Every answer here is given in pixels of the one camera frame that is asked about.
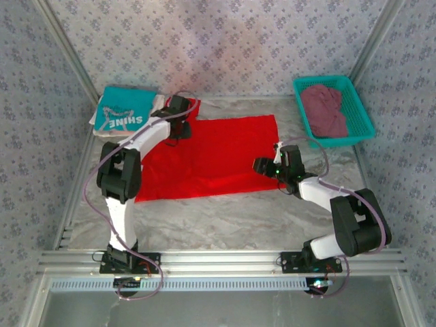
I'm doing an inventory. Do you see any red t-shirt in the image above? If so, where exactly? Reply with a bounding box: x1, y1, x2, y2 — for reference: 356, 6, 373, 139
134, 97, 280, 204

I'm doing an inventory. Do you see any teal t-shirt with SHINE print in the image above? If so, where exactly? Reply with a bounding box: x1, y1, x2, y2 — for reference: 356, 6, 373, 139
93, 85, 158, 134

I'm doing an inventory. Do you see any maroon t-shirt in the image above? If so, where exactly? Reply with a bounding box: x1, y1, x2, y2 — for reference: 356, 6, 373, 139
299, 84, 350, 139

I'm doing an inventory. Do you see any teal plastic basket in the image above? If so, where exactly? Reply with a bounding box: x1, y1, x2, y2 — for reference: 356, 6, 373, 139
292, 74, 377, 149

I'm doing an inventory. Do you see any black controller board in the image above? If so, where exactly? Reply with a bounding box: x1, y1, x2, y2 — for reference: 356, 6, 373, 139
305, 277, 333, 296
113, 277, 142, 297

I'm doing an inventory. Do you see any black base plate of right arm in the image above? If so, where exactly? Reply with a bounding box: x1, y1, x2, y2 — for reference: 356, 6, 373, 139
279, 251, 343, 274

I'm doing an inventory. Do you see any aluminium mounting rail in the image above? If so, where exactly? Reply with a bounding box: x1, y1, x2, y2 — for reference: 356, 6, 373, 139
37, 248, 408, 273

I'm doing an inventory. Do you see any grey slotted cable duct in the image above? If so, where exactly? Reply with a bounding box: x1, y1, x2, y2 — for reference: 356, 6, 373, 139
50, 276, 313, 292

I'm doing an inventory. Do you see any aluminium corner post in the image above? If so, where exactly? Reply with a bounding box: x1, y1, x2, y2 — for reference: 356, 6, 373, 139
346, 0, 408, 84
33, 0, 102, 103

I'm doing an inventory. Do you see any black base plate of left arm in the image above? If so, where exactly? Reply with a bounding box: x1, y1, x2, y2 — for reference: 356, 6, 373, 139
99, 252, 161, 275

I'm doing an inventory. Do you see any aluminium base frame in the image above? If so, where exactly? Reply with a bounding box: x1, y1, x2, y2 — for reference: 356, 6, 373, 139
18, 267, 423, 327

